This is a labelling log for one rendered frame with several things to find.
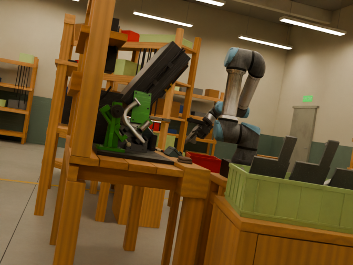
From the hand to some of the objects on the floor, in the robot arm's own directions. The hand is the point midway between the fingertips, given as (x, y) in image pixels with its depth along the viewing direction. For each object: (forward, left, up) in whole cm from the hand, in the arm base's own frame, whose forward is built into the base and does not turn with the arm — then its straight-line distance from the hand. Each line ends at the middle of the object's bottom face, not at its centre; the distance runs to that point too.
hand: (185, 141), depth 270 cm
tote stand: (-21, +105, -96) cm, 144 cm away
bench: (+38, -12, -100) cm, 108 cm away
